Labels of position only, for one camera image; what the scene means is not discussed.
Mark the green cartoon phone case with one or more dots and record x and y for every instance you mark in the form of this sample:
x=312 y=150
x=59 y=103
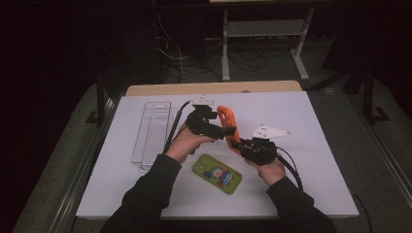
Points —
x=217 y=174

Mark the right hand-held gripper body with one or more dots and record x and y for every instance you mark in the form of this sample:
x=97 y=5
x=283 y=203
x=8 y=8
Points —
x=260 y=152

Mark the person's right hand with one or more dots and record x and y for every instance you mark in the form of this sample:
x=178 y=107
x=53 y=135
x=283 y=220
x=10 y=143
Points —
x=270 y=173

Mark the wooden table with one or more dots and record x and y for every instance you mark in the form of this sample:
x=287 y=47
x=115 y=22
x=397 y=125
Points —
x=210 y=88

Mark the person's left hand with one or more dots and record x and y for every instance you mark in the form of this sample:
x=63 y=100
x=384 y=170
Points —
x=183 y=145

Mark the black metal stand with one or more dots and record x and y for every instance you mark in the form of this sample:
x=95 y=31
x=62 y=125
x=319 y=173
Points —
x=101 y=97
x=369 y=97

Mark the clear plastic rack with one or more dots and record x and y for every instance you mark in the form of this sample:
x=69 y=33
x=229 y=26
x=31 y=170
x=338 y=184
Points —
x=152 y=132

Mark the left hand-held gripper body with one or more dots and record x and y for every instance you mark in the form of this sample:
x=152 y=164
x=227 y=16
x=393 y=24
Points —
x=202 y=124

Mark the white table mat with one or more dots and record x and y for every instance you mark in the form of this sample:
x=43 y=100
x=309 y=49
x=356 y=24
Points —
x=307 y=181

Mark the orange phone case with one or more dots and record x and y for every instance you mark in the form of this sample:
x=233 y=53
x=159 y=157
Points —
x=228 y=121

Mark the white metal desk frame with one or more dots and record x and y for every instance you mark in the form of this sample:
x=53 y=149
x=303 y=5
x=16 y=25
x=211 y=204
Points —
x=265 y=27

